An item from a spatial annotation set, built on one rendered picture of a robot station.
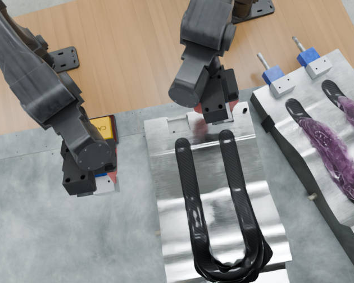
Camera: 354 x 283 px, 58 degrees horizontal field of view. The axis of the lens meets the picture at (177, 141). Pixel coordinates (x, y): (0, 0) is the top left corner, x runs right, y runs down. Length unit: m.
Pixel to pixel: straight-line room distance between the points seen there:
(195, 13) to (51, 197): 0.61
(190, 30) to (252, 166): 0.37
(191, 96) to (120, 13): 0.58
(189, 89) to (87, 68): 0.52
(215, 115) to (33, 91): 0.30
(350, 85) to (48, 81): 0.73
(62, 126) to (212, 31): 0.28
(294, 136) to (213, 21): 0.40
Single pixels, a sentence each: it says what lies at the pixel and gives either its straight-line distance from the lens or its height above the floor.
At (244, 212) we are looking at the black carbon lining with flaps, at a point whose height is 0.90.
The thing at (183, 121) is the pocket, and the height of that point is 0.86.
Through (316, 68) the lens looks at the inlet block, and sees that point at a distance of 0.91.
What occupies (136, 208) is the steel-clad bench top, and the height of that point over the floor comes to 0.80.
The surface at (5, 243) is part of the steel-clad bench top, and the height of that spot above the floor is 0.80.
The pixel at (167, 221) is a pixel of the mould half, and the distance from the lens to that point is 0.74.
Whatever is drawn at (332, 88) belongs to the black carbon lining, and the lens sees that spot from 0.93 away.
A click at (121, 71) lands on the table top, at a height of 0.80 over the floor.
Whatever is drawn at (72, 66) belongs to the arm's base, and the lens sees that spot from 1.01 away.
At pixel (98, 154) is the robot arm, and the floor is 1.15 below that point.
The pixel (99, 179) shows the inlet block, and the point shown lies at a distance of 0.72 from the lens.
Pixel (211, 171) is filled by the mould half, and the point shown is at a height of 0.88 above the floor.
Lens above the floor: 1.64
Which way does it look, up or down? 75 degrees down
